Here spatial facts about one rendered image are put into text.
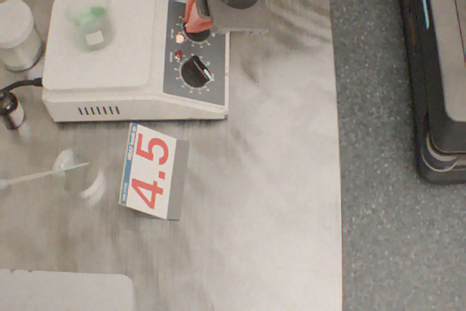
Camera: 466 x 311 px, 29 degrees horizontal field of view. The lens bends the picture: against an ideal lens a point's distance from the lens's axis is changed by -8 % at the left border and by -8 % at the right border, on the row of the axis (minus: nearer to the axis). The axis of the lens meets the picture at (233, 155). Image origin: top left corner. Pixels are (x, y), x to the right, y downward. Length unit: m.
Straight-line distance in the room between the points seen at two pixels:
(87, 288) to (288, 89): 0.31
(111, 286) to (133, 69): 0.23
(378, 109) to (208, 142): 0.89
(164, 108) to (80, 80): 0.10
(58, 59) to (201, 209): 0.22
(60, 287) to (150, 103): 0.22
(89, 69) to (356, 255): 0.91
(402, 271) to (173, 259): 0.85
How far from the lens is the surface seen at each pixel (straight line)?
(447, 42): 1.56
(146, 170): 0.99
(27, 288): 1.00
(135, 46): 0.99
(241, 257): 0.98
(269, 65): 1.06
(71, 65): 0.99
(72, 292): 0.98
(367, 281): 1.76
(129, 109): 1.01
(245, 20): 0.93
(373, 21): 1.97
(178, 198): 1.00
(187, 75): 1.00
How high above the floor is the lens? 1.70
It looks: 69 degrees down
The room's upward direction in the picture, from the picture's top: 5 degrees counter-clockwise
